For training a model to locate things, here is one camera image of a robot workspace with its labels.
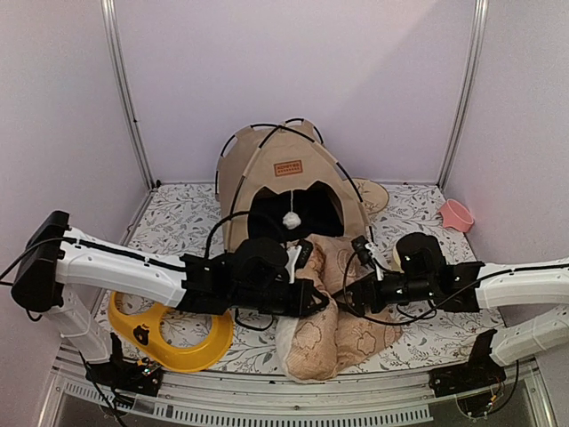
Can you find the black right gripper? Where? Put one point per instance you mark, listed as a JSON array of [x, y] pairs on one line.
[[356, 290]]

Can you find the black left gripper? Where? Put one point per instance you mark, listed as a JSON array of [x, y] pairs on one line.
[[300, 307]]

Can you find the white fluffy cushion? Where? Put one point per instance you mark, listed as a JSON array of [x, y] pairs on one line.
[[317, 348]]

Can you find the beige fabric pet tent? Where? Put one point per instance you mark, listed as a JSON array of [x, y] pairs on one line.
[[289, 187]]

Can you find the black tent pole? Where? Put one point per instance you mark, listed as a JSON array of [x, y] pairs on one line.
[[299, 125], [275, 169]]

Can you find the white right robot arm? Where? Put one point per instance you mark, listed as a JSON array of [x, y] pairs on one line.
[[426, 276]]

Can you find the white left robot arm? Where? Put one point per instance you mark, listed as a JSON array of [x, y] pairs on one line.
[[259, 275]]

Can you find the cream ceramic pet bowl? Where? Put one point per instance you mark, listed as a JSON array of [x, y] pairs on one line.
[[396, 261]]

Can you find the white pompom toy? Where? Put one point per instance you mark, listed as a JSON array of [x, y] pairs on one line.
[[291, 220]]

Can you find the pink plastic bowl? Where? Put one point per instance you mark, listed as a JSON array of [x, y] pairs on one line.
[[456, 216]]

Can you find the floral patterned table mat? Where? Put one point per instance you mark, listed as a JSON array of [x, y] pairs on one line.
[[179, 217]]

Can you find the yellow double bowl holder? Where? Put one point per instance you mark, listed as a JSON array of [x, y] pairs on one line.
[[179, 341]]

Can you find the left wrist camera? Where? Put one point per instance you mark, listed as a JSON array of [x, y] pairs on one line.
[[298, 256]]

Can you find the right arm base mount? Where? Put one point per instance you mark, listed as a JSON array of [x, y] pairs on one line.
[[477, 372]]

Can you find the aluminium front rail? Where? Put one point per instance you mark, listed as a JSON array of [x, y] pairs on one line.
[[397, 398]]

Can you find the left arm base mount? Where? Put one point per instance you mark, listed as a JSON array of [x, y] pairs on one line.
[[120, 374]]

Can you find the left aluminium frame post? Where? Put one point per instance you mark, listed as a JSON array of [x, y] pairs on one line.
[[117, 60]]

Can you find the aluminium frame post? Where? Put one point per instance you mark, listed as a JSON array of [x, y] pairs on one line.
[[117, 60], [476, 42]]

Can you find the right aluminium frame post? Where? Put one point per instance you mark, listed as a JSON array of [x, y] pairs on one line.
[[476, 42]]

